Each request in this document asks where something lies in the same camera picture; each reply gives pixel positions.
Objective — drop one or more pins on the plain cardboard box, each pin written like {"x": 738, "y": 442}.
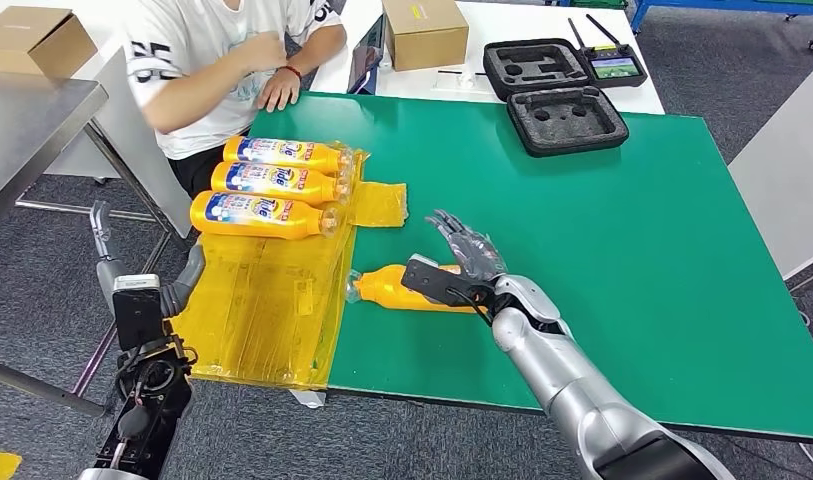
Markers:
{"x": 35, "y": 40}

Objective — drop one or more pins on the yellow plastic-wrapped cardboard sheet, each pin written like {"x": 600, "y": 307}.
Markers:
{"x": 267, "y": 318}

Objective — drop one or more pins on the white paper scrap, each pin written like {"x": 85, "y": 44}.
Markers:
{"x": 306, "y": 399}

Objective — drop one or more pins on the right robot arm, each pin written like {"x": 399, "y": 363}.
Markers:
{"x": 598, "y": 397}

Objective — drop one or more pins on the small clear plastic packet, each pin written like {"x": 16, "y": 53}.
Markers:
{"x": 456, "y": 81}

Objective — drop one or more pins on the stainless steel table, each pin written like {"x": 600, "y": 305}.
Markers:
{"x": 28, "y": 132}

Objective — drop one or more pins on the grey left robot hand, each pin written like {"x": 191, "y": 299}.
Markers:
{"x": 114, "y": 272}

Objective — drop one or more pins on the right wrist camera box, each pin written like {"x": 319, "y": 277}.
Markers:
{"x": 439, "y": 281}

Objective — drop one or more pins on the person's left hand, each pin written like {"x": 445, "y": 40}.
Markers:
{"x": 279, "y": 89}

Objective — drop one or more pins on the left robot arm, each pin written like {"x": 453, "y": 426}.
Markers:
{"x": 141, "y": 417}

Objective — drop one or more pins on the person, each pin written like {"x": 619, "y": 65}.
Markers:
{"x": 200, "y": 66}

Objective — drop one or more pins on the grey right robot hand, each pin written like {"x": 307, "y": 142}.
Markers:
{"x": 472, "y": 248}

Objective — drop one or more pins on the black tablet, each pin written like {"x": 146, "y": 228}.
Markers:
{"x": 365, "y": 56}

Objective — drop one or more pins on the cardboard box with yellow sticker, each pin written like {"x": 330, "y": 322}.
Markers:
{"x": 424, "y": 33}

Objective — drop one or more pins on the remote controller with screen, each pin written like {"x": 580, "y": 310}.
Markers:
{"x": 615, "y": 68}

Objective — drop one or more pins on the person's right hand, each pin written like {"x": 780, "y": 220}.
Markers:
{"x": 263, "y": 53}

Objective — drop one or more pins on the person's left forearm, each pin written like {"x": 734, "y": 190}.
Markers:
{"x": 323, "y": 48}

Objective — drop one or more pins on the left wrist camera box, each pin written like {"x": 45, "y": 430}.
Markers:
{"x": 138, "y": 311}

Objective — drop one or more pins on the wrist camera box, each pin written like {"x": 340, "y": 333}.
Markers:
{"x": 439, "y": 281}
{"x": 138, "y": 311}

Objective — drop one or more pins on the orange detergent bottle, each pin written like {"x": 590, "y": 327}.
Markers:
{"x": 280, "y": 154}
{"x": 260, "y": 215}
{"x": 386, "y": 288}
{"x": 273, "y": 182}

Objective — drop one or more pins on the person's right forearm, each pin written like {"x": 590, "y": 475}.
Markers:
{"x": 194, "y": 93}

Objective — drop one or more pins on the blue metal shelf rack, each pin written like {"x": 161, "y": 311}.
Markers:
{"x": 636, "y": 16}

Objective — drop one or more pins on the black foam-lined case half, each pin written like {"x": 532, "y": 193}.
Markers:
{"x": 566, "y": 123}
{"x": 536, "y": 70}

